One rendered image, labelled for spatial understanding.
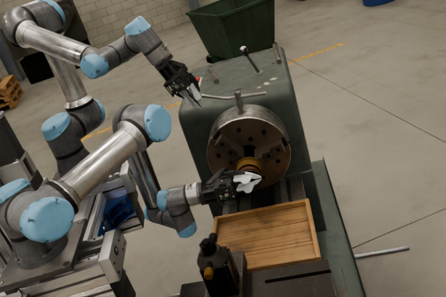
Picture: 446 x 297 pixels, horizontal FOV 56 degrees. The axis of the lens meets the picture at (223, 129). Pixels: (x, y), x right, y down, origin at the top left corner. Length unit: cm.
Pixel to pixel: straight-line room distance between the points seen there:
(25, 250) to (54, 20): 83
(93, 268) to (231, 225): 53
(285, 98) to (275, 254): 59
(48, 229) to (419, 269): 194
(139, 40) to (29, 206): 60
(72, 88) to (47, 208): 71
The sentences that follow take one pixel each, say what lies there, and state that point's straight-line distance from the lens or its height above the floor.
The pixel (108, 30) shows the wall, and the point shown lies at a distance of 1153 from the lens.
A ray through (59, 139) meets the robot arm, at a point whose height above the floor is 133.
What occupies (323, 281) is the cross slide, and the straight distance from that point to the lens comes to 119.
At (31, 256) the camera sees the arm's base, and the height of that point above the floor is 120.
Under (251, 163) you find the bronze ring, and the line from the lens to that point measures 146.
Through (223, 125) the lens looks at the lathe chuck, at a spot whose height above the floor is 123.
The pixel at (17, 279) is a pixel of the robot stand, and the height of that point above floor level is 116.
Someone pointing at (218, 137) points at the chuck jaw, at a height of 119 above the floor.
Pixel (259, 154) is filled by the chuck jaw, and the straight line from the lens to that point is 151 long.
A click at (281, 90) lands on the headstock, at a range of 165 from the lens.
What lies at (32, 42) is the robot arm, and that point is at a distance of 155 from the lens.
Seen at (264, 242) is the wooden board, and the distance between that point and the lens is 148.
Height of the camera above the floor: 183
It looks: 24 degrees down
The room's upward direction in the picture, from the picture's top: 18 degrees counter-clockwise
